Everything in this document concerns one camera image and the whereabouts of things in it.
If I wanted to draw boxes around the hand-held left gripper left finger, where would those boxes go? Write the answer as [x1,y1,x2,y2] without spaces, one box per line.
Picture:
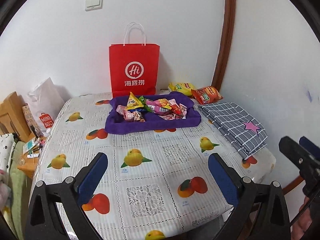
[25,152,108,240]

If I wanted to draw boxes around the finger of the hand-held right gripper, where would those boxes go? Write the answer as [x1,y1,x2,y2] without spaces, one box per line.
[279,136,320,178]
[299,136,320,157]

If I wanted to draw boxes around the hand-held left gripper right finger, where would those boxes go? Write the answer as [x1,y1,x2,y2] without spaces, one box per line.
[208,152,292,240]

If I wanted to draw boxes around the purple cloth tray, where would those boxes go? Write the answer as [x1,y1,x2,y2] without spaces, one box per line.
[104,92,202,135]

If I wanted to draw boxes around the pile of snack packets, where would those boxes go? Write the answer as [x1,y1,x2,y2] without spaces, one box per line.
[116,94,188,122]

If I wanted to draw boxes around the yellow snack packet blue print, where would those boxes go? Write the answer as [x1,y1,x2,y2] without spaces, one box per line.
[125,92,147,113]

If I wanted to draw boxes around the person's right hand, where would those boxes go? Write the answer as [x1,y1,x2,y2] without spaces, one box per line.
[292,196,320,240]

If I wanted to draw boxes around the brown wooden baseboard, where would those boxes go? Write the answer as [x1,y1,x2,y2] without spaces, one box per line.
[284,174,304,195]

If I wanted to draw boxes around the grey checked cloth with star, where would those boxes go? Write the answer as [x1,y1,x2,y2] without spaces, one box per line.
[197,102,268,160]

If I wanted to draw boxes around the wooden nightstand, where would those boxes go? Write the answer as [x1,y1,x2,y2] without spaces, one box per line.
[17,135,48,179]

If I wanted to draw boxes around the light green blanket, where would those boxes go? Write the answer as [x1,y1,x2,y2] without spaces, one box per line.
[5,141,32,230]

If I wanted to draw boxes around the orange chips bag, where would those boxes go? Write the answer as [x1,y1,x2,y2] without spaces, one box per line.
[191,86,224,105]

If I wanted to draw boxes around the patterned paper bag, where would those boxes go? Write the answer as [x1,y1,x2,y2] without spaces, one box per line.
[22,104,42,140]

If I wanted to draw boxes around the white floral pillow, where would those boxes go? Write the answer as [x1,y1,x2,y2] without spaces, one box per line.
[0,133,15,188]

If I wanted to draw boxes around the white plastic bag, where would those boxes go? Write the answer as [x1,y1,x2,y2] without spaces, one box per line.
[26,77,66,134]

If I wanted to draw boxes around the yellow chips bag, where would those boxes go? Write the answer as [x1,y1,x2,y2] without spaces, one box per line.
[168,82,197,96]

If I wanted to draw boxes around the wooden chair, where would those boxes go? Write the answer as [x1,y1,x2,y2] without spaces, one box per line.
[0,92,32,143]

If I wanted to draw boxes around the red paper bag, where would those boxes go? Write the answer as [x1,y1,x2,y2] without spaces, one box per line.
[109,22,160,98]

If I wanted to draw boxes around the brown wooden door frame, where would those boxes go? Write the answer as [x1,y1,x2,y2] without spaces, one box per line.
[212,0,237,90]

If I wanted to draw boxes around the white light switch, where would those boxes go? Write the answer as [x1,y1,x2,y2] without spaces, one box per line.
[84,0,103,12]

